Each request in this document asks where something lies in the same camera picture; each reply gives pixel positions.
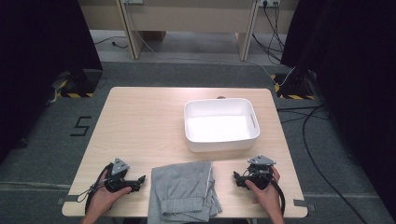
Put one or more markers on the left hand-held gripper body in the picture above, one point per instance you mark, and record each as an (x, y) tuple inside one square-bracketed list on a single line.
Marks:
[(119, 167)]

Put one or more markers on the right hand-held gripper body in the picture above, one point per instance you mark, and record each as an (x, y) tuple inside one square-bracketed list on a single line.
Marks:
[(260, 169)]

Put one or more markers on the person's right hand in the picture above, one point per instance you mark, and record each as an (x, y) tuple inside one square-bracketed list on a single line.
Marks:
[(265, 197)]

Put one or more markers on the person's left hand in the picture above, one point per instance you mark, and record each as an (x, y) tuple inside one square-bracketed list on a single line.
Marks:
[(104, 199)]

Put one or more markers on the grey folded pants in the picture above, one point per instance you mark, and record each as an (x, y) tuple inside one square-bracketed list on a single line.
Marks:
[(182, 193)]

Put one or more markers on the white plastic storage bin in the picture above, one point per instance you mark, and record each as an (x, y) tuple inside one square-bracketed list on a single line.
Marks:
[(219, 127)]

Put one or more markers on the black stand base striped tape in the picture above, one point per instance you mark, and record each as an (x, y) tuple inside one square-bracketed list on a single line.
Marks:
[(294, 85), (79, 84)]

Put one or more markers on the black curtain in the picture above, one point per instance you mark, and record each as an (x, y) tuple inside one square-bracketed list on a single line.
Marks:
[(37, 62), (351, 77)]

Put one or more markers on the beige wooden desk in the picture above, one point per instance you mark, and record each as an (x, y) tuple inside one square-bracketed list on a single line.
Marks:
[(186, 18)]

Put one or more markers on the white wall power socket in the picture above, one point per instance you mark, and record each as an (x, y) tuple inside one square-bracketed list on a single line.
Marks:
[(269, 2)]

